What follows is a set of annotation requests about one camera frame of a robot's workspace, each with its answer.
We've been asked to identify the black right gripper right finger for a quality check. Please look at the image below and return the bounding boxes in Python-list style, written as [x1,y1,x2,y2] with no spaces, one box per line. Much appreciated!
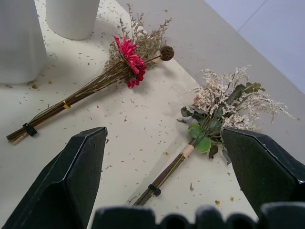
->
[221,128,305,217]

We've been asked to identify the small white vase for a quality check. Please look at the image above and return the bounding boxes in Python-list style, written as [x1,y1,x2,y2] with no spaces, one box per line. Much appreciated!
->
[45,0,101,41]

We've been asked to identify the red flower dried bouquet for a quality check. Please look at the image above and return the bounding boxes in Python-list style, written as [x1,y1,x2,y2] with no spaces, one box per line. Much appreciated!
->
[6,4,175,146]

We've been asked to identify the large white vase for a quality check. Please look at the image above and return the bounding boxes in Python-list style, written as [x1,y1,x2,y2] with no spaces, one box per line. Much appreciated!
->
[0,0,48,85]

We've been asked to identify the dried bouquet with white sprigs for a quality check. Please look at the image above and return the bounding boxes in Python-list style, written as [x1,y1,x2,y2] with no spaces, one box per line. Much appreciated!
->
[130,64,295,206]

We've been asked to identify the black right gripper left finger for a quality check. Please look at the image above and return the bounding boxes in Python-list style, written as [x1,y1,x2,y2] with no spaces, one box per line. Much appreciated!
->
[2,126,108,229]

